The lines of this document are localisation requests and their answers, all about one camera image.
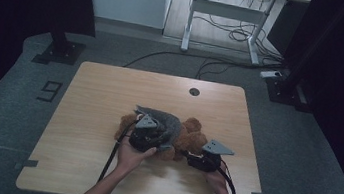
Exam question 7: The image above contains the white metal desk frame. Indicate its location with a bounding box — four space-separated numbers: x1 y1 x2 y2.
179 0 312 72

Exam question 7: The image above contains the left hand-held gripper cable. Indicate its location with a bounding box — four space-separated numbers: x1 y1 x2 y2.
96 115 140 187

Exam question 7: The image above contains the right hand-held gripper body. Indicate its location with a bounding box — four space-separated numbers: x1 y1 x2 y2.
186 136 237 175

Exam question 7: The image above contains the brown teddy bear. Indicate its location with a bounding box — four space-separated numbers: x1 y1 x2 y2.
111 107 211 167

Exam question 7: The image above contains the white power strip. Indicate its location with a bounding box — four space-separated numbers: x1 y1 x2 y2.
259 68 284 81

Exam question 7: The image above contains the grey fluffy cloth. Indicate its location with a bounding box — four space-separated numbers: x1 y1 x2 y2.
128 104 185 155

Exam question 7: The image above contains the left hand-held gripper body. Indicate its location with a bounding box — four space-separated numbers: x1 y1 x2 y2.
127 111 171 156

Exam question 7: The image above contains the long black floor cable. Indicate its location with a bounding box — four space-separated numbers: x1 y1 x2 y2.
122 44 283 89

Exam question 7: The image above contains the person's left hand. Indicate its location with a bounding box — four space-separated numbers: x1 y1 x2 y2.
115 137 158 176

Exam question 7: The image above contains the black stand base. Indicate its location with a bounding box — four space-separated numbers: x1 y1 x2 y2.
263 72 318 113
31 28 87 70

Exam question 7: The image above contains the hand-held gripper cable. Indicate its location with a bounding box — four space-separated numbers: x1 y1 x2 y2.
214 160 242 194
96 115 140 187

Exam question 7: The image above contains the person's right hand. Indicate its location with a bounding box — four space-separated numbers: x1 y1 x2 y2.
202 165 230 194

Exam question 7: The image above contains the right hand-held gripper cable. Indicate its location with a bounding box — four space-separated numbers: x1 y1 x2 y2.
214 160 242 194

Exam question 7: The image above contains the tangle of black cables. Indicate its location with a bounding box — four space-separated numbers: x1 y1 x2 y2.
188 0 292 65

